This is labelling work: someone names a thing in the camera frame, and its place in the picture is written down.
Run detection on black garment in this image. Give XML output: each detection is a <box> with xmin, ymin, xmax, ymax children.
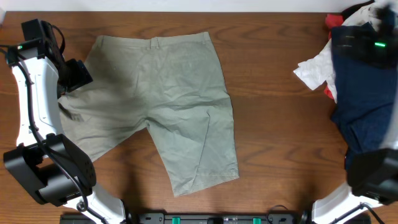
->
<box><xmin>341</xmin><ymin>0</ymin><xmax>375</xmax><ymax>21</ymax></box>

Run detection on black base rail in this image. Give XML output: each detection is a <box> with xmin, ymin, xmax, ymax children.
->
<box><xmin>59</xmin><ymin>213</ymin><xmax>371</xmax><ymax>224</ymax></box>

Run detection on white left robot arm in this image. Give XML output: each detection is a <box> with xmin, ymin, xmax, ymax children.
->
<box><xmin>1</xmin><ymin>19</ymin><xmax>129</xmax><ymax>223</ymax></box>

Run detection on white garment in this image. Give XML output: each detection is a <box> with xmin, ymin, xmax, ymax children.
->
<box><xmin>294</xmin><ymin>1</ymin><xmax>387</xmax><ymax>101</ymax></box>

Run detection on red garment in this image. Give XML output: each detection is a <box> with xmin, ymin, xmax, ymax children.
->
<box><xmin>323</xmin><ymin>14</ymin><xmax>344</xmax><ymax>100</ymax></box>

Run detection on khaki green shorts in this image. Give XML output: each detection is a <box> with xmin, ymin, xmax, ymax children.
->
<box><xmin>58</xmin><ymin>32</ymin><xmax>239</xmax><ymax>196</ymax></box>

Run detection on navy blue garment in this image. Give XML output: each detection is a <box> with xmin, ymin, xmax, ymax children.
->
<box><xmin>329</xmin><ymin>22</ymin><xmax>398</xmax><ymax>170</ymax></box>

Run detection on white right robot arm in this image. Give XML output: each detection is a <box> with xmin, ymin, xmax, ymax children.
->
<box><xmin>302</xmin><ymin>4</ymin><xmax>397</xmax><ymax>223</ymax></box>

